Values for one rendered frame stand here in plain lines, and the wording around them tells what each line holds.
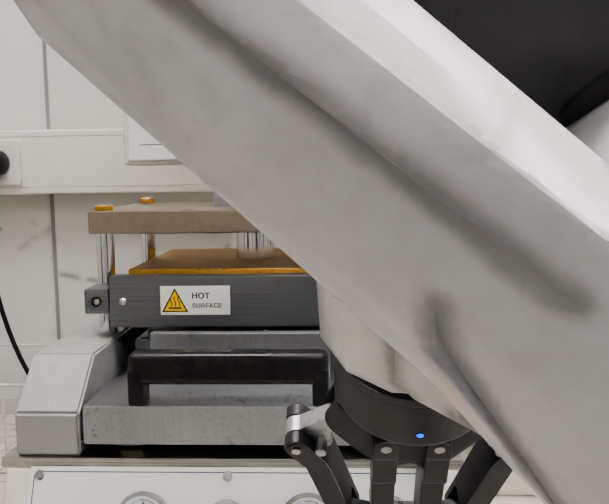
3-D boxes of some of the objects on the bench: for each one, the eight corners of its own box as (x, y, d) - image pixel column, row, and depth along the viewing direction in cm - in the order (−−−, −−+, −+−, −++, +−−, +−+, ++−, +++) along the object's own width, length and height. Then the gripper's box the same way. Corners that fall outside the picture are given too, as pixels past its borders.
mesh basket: (-69, 423, 122) (-74, 343, 121) (92, 425, 120) (88, 343, 119) (-165, 479, 100) (-173, 382, 99) (30, 483, 98) (25, 384, 97)
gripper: (549, 269, 36) (491, 525, 52) (275, 271, 37) (299, 523, 53) (587, 397, 31) (509, 640, 47) (263, 397, 32) (295, 636, 47)
